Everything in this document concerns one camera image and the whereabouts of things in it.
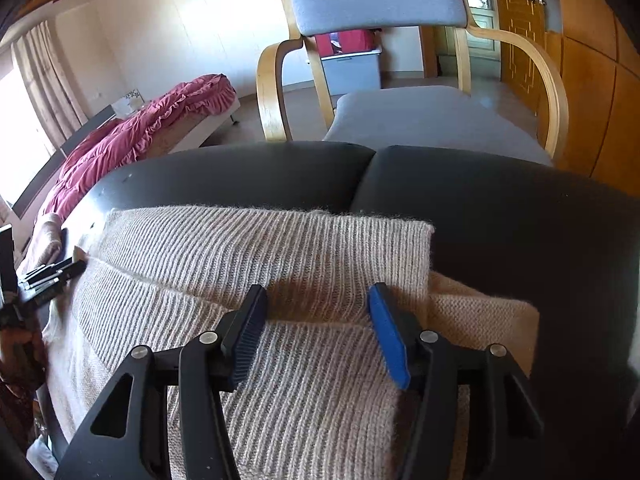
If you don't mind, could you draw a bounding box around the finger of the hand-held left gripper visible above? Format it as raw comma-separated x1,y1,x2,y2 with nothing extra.
22,260,87,293
20,257,76,281

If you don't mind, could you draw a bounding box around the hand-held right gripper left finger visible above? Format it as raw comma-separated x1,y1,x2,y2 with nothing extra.
52,284,269,480

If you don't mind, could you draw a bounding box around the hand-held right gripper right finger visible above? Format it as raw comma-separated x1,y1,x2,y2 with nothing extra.
367,282,546,480

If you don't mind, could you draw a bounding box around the beige knit sweater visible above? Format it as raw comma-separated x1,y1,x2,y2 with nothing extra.
40,204,541,480

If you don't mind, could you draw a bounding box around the pink folded sweater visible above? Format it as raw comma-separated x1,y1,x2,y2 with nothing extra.
22,212,63,273

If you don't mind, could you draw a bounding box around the red ruffled quilt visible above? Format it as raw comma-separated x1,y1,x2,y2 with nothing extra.
37,74,237,221

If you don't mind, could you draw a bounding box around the tissue box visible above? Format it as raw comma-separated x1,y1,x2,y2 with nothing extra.
111,87,146,116

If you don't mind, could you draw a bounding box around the beige curtain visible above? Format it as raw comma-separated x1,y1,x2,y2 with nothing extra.
10,20,88,146

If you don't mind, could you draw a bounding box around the bed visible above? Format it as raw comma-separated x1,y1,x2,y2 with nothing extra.
10,95,242,221

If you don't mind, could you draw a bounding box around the blue plastic storage box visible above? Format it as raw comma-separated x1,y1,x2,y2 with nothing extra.
320,45,383,96

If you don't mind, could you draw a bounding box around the red storage bag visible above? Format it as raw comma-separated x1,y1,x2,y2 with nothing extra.
315,30,378,57

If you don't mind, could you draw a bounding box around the wooden wardrobe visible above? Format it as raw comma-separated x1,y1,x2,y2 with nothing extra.
537,0,640,196

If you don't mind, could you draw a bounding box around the wooden door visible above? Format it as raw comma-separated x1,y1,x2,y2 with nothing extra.
487,0,548,106

